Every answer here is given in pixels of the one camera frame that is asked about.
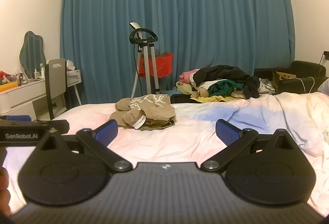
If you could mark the yellow towel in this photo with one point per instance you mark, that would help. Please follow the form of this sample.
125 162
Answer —
213 99

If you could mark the person's left hand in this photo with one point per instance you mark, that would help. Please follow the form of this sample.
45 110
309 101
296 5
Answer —
3 195

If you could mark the white bottle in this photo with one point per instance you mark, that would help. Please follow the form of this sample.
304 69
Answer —
36 73

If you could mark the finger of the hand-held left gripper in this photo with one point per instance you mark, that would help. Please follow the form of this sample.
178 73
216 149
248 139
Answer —
18 118

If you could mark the white bed sheet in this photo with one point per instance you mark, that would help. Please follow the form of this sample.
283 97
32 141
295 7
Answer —
192 134

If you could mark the black garment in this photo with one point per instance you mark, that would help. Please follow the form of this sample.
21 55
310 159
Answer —
226 72

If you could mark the grey chair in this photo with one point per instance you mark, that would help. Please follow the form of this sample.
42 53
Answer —
55 80

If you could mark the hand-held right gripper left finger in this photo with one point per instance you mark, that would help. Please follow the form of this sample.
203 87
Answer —
108 130

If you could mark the garment steamer stand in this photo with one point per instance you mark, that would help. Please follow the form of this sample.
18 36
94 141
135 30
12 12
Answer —
150 59

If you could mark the black sofa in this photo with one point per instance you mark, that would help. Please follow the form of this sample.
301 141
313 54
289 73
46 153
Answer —
305 70

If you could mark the white garment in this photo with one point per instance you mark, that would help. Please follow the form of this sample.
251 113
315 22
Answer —
266 85

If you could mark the khaki printed t-shirt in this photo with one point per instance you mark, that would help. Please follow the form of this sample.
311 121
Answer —
151 111

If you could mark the brown paper bag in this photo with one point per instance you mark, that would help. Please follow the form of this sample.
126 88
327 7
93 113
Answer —
282 77

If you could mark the wavy-edged mirror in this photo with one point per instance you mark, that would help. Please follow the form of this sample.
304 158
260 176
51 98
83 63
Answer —
32 54

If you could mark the green garment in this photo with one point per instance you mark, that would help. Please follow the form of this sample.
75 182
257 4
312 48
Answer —
221 88

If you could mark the red basket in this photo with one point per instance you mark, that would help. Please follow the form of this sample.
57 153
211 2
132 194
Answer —
163 65

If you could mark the black flat case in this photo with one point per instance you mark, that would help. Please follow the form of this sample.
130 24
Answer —
180 98

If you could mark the black wall plug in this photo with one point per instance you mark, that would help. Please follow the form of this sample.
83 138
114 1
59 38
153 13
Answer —
326 54

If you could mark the pink garment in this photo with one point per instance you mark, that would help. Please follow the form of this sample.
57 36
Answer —
186 76

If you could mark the white desk with drawers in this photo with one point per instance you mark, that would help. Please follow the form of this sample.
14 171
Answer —
18 98

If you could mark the blue curtain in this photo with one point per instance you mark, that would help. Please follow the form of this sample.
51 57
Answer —
205 8

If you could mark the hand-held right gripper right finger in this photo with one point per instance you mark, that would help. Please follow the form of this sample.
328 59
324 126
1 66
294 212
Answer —
226 132

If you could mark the orange box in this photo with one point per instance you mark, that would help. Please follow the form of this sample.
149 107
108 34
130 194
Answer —
9 86

